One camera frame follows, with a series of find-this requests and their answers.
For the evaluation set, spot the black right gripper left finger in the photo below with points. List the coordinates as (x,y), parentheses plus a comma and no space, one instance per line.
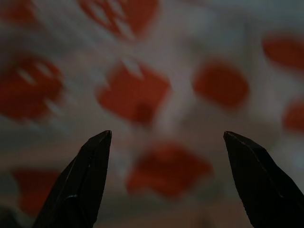
(78,185)

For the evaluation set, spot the white cloth with red pattern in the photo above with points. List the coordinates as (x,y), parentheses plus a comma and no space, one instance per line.
(152,78)

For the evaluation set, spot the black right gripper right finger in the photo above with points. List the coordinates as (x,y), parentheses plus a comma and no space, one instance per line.
(263,187)

